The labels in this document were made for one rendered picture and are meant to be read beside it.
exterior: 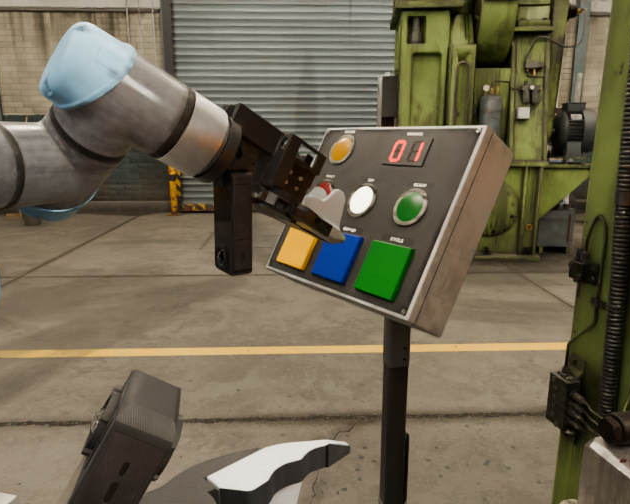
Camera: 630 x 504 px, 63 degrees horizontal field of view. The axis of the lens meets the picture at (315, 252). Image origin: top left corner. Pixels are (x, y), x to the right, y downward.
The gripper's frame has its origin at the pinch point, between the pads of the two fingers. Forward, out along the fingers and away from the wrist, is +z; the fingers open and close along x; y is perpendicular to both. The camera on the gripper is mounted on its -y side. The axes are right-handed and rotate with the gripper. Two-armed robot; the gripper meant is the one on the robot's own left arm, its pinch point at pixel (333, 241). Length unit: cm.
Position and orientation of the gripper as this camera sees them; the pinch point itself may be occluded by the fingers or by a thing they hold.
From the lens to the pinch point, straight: 64.6
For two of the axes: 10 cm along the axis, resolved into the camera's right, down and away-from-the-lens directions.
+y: 4.0, -9.1, 1.0
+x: -6.0, -1.8, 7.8
